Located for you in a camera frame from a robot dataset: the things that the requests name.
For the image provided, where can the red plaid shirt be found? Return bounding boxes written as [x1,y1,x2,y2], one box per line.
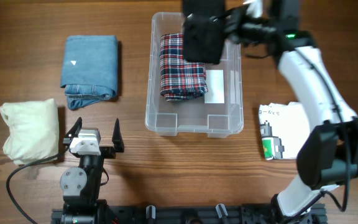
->
[160,33,208,101]

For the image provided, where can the clear plastic storage container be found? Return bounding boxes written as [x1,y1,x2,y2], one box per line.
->
[145,12,244,138]

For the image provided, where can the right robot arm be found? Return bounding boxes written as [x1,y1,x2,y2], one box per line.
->
[224,1,358,223]

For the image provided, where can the white printed t-shirt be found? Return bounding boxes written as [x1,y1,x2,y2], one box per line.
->
[258,102,310,160]

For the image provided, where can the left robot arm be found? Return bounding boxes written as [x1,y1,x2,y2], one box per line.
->
[51,118,124,224]

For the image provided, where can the folded cream white cloth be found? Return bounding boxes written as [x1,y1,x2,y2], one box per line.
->
[0,98,60,166]

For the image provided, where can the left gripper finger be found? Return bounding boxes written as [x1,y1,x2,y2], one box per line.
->
[112,118,124,153]
[64,117,82,139]

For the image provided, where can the folded blue denim jeans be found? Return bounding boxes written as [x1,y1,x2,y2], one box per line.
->
[60,35,118,110]

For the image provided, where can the black garment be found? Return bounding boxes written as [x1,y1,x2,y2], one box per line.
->
[182,0,226,65]

